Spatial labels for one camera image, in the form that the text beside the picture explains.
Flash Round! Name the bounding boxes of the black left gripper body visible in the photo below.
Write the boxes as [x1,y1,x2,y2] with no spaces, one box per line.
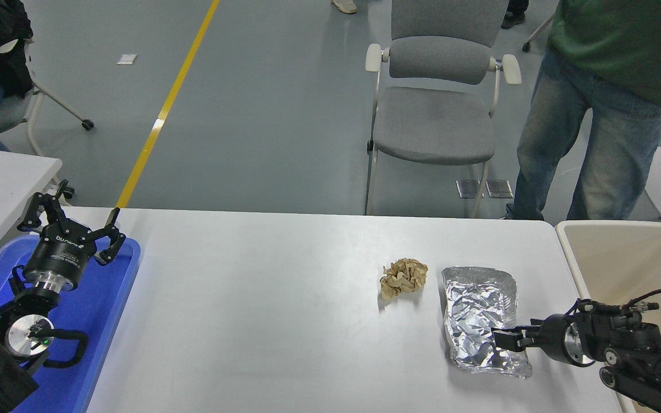
[24,225,98,282]

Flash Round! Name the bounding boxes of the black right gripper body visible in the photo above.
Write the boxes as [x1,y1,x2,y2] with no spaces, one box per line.
[539,314,576,362]

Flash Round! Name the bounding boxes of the silver foil tray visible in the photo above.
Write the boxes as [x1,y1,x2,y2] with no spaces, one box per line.
[441,266,533,379]

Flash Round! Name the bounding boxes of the tan paper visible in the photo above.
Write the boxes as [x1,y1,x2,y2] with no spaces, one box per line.
[379,258,429,300]

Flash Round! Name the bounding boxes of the blue plastic tray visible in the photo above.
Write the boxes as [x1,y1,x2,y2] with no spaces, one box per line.
[0,234,142,413]

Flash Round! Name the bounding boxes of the white-framed wheeled chair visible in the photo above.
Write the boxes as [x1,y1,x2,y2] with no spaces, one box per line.
[0,39,95,206]

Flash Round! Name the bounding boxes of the large pale bin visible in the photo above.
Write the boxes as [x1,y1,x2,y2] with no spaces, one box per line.
[555,220,661,413]

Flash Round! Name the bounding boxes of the metal floor plate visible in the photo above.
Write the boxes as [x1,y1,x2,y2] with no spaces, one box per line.
[487,179,514,200]
[456,179,483,200]

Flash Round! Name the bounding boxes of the grey padded armchair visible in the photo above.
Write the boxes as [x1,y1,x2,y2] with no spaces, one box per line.
[364,0,522,217]

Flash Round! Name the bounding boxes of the standing person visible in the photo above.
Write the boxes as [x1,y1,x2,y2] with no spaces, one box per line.
[504,0,661,221]

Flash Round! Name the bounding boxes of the white-legged wheeled chair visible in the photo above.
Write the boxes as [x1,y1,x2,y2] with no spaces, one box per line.
[523,14,555,53]

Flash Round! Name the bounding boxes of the person with dark shoes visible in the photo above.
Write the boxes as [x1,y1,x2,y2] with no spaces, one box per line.
[501,0,529,29]

